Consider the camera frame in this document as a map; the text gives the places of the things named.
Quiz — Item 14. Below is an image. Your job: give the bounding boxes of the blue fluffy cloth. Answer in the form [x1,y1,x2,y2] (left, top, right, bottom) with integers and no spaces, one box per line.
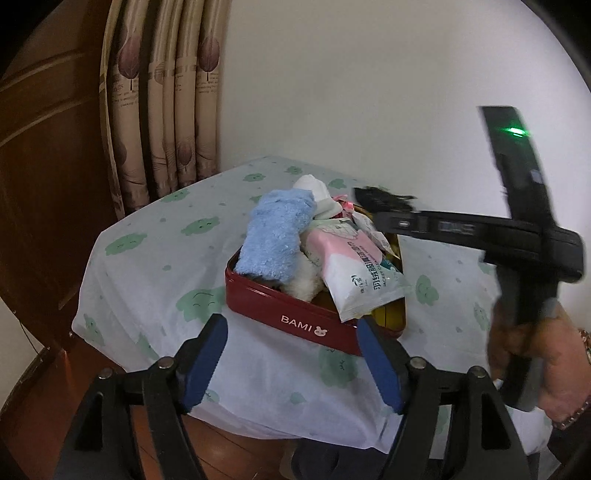
[235,188,317,284]

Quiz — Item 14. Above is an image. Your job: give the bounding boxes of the beige patterned curtain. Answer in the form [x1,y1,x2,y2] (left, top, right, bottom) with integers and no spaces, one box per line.
[99,0,232,220]

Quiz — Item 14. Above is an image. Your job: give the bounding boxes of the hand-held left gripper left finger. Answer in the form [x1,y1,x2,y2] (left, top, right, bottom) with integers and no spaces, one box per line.
[55,313,229,480]

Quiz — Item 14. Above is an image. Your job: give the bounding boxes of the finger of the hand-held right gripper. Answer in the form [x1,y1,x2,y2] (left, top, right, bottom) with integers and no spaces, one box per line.
[353,185,485,253]

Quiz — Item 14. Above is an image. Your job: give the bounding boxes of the clear plastic packet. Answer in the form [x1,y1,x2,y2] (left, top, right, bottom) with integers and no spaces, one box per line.
[353,215,394,256]

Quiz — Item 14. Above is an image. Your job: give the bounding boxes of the red tin box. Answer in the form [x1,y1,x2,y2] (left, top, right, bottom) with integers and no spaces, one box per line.
[225,208,410,357]

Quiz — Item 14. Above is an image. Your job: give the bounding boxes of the brown wooden door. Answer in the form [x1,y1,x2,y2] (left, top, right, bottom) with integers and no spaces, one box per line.
[0,51,126,348]

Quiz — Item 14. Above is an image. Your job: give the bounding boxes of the person's right hand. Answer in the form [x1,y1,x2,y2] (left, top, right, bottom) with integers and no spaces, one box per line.
[488,300,591,428]

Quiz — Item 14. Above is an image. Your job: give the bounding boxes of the white fluffy cloth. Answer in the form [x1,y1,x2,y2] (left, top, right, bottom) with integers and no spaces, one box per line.
[279,251,327,304]

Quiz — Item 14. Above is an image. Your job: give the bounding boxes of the beaded bracelet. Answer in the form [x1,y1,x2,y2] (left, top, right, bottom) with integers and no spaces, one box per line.
[551,327,591,431]

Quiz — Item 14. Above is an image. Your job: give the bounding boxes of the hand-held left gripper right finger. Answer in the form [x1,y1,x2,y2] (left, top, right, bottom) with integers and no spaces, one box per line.
[356,316,533,480]

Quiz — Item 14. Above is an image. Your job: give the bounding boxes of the small pink cloth item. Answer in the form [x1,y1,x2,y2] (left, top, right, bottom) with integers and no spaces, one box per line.
[332,195,357,219]

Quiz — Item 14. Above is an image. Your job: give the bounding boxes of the white sock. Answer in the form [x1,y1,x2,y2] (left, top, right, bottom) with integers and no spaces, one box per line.
[292,174,345,220]

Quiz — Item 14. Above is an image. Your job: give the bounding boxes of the green-print white tablecloth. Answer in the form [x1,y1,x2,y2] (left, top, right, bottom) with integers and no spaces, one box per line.
[71,154,556,463]

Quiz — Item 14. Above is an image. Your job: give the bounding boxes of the pink and white wipes packet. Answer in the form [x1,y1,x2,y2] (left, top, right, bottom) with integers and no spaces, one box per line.
[302,220,415,324]

